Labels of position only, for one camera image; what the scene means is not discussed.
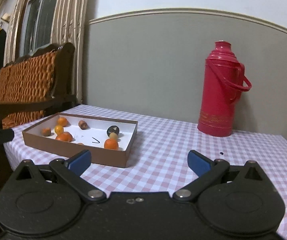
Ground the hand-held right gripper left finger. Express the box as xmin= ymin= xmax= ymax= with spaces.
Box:
xmin=15 ymin=149 xmax=107 ymax=202

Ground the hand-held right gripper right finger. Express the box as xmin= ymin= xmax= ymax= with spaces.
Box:
xmin=172 ymin=150 xmax=265 ymax=202

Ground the brown cardboard box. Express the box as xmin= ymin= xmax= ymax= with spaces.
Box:
xmin=22 ymin=112 xmax=138 ymax=168

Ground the dark mangosteen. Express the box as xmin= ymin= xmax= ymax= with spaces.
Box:
xmin=107 ymin=125 xmax=120 ymax=136

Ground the pink checkered tablecloth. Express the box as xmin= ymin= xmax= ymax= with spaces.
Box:
xmin=4 ymin=104 xmax=287 ymax=240

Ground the wooden chair with orange cushion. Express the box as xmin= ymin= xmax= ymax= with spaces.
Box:
xmin=0 ymin=42 xmax=78 ymax=194

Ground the red thermos flask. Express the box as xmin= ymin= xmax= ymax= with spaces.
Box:
xmin=197 ymin=41 xmax=252 ymax=137

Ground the window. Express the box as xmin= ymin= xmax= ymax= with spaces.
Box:
xmin=21 ymin=0 xmax=63 ymax=57

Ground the striped beige curtain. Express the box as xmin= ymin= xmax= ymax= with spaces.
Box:
xmin=2 ymin=0 xmax=91 ymax=105

